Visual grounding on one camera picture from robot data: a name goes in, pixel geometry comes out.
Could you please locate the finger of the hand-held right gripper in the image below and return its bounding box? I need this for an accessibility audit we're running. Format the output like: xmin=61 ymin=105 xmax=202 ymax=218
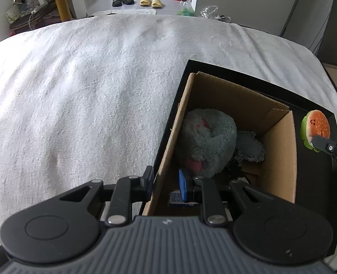
xmin=311 ymin=135 xmax=337 ymax=169

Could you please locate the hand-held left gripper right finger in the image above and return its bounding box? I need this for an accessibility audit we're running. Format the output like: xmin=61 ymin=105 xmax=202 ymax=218
xmin=178 ymin=169 xmax=268 ymax=227

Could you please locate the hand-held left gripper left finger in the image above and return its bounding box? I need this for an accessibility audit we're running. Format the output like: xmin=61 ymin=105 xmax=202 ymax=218
xmin=59 ymin=166 xmax=155 ymax=227

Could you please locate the burger plush toy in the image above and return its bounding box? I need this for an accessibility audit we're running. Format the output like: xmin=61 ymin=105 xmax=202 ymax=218
xmin=300 ymin=110 xmax=331 ymax=150

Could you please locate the black shallow tray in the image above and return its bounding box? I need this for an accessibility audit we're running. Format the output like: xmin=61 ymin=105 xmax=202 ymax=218
xmin=138 ymin=59 xmax=337 ymax=258

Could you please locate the grey plush toy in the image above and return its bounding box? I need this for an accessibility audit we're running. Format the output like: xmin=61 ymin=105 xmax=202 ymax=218
xmin=175 ymin=108 xmax=238 ymax=178

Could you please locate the brown cardboard box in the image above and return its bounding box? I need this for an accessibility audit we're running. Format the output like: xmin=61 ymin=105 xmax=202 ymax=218
xmin=142 ymin=72 xmax=297 ymax=217

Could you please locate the grey fuzzy cloth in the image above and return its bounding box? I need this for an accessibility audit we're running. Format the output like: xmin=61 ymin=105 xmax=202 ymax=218
xmin=234 ymin=130 xmax=266 ymax=164

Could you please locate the clear plastic bag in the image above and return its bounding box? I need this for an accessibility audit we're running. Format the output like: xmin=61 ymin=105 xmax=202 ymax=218
xmin=200 ymin=5 xmax=219 ymax=19

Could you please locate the green plastic bag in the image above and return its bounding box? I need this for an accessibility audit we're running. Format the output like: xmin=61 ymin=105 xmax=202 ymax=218
xmin=177 ymin=1 xmax=195 ymax=17

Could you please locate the white floor mat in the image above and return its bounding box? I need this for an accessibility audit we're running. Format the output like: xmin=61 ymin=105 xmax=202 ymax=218
xmin=92 ymin=7 xmax=158 ymax=17

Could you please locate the wooden shelf with clutter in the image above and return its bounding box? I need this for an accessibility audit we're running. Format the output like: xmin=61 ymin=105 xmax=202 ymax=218
xmin=4 ymin=0 xmax=61 ymax=31

